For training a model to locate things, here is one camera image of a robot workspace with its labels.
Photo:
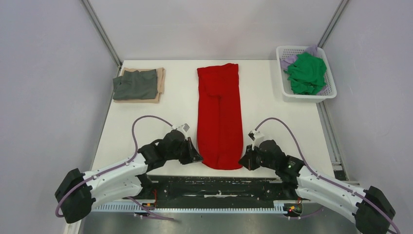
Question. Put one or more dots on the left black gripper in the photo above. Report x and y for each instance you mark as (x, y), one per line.
(192, 155)

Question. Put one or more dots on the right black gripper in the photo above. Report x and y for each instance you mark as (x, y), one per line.
(247, 161)

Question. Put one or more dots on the red t shirt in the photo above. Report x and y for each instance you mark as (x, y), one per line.
(220, 137)

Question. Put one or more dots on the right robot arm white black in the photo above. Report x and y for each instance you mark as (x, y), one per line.
(368, 209)

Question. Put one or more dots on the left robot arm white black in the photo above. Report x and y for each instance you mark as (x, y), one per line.
(79, 193)

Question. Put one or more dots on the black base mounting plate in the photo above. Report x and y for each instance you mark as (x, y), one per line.
(215, 192)

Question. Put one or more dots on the folded beige t shirt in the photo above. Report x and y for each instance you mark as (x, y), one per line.
(161, 72)

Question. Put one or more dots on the folded grey t shirt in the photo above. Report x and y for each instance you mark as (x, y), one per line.
(136, 85)

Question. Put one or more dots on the green t shirt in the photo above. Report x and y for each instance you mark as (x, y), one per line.
(306, 74)

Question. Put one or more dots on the lilac t shirt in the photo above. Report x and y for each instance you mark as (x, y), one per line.
(288, 59)

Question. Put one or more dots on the white plastic basket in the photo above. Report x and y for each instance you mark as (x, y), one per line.
(329, 91)

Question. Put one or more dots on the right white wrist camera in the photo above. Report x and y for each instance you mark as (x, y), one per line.
(257, 138)

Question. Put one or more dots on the white slotted cable duct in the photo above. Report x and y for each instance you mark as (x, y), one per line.
(132, 207)

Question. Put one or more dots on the right aluminium table rail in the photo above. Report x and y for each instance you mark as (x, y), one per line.
(332, 143)

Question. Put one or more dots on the right aluminium frame post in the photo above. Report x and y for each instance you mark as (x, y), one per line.
(332, 23)

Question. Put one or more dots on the aluminium frame post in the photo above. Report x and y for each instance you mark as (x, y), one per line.
(101, 31)
(332, 23)

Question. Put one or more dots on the left aluminium frame post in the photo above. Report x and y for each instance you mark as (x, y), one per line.
(101, 31)

